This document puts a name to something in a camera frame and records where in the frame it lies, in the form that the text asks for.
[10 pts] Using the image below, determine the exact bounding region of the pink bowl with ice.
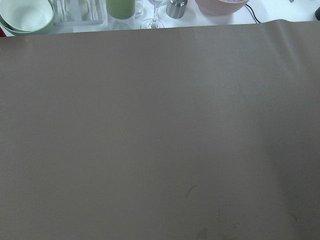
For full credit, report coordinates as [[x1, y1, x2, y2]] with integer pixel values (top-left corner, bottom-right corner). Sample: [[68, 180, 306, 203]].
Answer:
[[195, 0, 249, 16]]

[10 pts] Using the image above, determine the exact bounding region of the green plastic cup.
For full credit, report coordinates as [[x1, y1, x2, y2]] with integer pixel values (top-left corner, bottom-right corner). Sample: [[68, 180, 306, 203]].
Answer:
[[106, 0, 135, 20]]

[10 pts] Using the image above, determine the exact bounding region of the white green bowl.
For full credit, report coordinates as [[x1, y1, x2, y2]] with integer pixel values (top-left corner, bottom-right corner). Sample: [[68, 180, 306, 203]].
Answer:
[[0, 0, 55, 36]]

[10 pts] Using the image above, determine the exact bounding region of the steel weight cylinder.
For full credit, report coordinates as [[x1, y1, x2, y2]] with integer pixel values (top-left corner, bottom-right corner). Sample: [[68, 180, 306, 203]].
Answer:
[[165, 0, 188, 19]]

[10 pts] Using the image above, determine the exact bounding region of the white utensil rack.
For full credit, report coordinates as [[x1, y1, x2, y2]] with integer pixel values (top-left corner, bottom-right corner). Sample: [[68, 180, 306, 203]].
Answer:
[[51, 0, 105, 27]]

